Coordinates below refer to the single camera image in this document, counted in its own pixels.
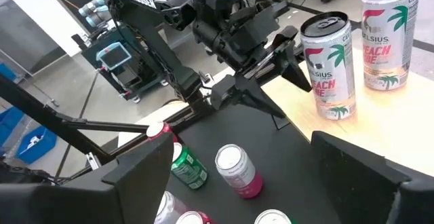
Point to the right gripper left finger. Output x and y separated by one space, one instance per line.
84 203

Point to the dark equipment cart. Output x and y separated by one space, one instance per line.
132 74

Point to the red Coca-Cola can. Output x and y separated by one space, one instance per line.
156 129
195 218

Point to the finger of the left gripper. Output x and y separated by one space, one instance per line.
290 57
249 95

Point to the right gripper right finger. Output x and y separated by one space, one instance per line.
373 197

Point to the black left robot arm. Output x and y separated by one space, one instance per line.
159 44

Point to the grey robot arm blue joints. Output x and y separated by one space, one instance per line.
96 10

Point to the blue bin with white scraps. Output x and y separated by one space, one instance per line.
35 144

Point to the light-blue framed screen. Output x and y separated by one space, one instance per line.
113 56

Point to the green Sprite can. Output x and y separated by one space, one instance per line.
190 169
273 217

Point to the silver corner bracket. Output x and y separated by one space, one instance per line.
92 160

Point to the wooden shelf board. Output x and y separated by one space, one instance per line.
373 135

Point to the blue storage bin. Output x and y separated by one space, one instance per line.
10 120

